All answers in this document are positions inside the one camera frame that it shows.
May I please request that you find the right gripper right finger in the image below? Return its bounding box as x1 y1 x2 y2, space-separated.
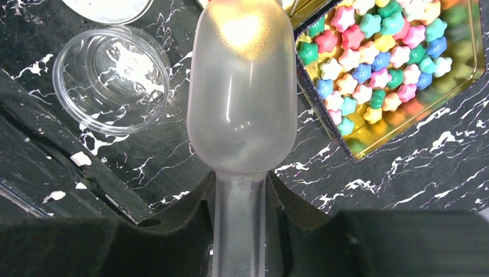
266 172 488 276

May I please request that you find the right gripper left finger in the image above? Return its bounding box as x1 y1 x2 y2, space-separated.
1 171 216 276

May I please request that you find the clear plastic scoop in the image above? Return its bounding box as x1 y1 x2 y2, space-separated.
187 1 298 276

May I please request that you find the clear round jar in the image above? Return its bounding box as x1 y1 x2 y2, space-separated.
52 25 170 136

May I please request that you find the tin of star candies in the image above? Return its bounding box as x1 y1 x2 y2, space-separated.
285 1 488 160

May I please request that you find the round white jar lid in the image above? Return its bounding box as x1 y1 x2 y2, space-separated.
62 0 153 25

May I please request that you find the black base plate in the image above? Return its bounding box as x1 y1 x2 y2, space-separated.
1 72 153 224

